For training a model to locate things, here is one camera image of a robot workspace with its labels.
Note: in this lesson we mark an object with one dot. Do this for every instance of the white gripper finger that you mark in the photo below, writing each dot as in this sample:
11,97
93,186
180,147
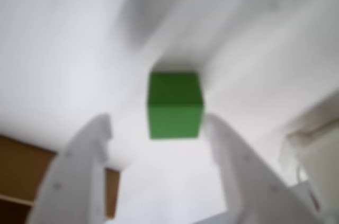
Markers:
251,181
71,181

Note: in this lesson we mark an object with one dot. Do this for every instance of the green cube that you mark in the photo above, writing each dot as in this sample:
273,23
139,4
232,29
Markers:
173,107

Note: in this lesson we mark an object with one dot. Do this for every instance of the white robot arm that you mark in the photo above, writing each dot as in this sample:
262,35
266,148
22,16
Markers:
317,160

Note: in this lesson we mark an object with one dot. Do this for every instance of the brown cardboard box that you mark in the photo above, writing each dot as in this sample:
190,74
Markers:
16,160

